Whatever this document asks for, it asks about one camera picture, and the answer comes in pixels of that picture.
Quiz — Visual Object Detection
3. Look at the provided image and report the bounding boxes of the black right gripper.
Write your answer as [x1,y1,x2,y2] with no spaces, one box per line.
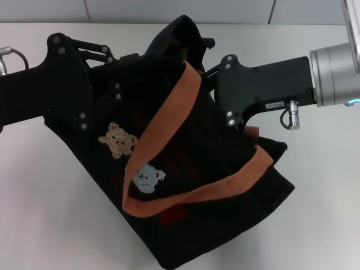
[201,53,317,133]

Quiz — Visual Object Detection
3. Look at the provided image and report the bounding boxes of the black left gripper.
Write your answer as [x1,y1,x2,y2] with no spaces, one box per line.
[0,33,145,132]

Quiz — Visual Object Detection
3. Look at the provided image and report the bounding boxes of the black food bag orange straps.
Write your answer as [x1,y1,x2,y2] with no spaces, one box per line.
[43,14,295,270]

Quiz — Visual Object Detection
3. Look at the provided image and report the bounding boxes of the black cable silver plug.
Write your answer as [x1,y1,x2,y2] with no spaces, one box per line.
[280,99,302,131]
[0,46,30,77]

